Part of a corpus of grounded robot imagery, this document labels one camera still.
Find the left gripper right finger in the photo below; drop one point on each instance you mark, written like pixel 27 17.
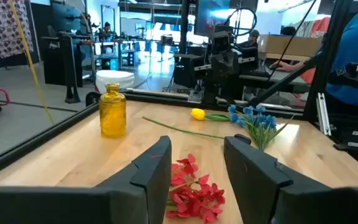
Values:
pixel 259 186

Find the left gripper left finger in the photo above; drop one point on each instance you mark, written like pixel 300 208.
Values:
pixel 73 205

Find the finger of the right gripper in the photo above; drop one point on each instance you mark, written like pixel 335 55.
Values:
pixel 202 76
pixel 249 67

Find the black artificial tulip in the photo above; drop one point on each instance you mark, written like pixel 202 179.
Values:
pixel 242 139

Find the large blue flower bunch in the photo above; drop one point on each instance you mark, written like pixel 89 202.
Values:
pixel 259 119

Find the red artificial flower bunch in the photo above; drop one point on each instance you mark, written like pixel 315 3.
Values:
pixel 194 199

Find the yellow glass vase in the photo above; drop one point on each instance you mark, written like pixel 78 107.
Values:
pixel 112 115

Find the black desk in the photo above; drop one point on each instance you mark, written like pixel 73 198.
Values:
pixel 259 82

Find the brown cardboard box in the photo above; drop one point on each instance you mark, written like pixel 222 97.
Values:
pixel 291 46

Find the white plastic bucket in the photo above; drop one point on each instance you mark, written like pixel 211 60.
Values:
pixel 115 81

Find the black computer with green light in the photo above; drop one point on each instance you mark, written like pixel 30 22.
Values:
pixel 109 62

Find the black equipment stand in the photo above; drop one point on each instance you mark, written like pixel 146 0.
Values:
pixel 62 65

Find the purple patterned white cloth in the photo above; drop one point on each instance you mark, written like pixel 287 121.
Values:
pixel 8 28

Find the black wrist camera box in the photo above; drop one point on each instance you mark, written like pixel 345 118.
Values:
pixel 222 42

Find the silver frame bracket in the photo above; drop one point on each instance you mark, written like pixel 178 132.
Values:
pixel 323 115

